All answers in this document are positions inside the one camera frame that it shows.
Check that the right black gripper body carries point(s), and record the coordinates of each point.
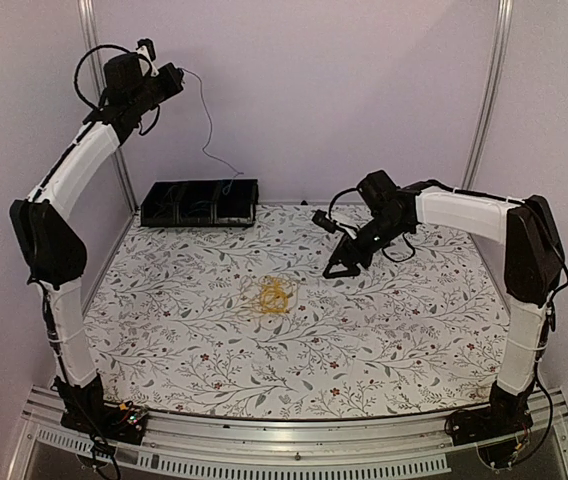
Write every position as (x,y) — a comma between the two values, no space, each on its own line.
(388,231)

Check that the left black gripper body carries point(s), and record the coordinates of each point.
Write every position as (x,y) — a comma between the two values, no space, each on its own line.
(163,92)

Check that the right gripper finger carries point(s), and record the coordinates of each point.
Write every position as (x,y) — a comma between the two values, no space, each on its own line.
(342,255)
(341,269)

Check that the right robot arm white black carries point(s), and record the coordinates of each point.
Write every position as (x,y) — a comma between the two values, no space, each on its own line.
(535,268)

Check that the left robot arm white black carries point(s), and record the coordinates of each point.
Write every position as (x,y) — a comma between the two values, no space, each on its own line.
(54,253)

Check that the floral patterned table mat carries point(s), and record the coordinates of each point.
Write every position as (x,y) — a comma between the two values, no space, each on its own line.
(242,323)

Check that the black compartment storage bin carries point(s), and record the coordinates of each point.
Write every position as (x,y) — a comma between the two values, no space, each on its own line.
(201,203)

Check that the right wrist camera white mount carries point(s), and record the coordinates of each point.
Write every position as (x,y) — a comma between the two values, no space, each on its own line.
(331,225)

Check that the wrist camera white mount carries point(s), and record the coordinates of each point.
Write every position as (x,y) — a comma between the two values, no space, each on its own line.
(331,225)
(146,52)

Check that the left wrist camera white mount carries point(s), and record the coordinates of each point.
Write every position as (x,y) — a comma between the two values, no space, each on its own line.
(146,52)

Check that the left aluminium corner post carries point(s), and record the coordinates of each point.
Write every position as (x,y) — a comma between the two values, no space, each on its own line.
(90,36)

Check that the aluminium corner post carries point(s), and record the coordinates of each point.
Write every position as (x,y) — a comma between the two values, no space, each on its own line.
(495,69)
(90,36)

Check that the aluminium front rail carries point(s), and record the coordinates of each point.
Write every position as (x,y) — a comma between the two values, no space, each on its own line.
(181,446)

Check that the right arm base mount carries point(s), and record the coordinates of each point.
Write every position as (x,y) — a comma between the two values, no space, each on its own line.
(499,436)

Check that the right aluminium corner post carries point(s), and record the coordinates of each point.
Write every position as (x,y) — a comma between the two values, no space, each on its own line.
(495,69)

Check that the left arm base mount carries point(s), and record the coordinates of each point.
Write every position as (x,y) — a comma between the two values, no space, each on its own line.
(124,422)

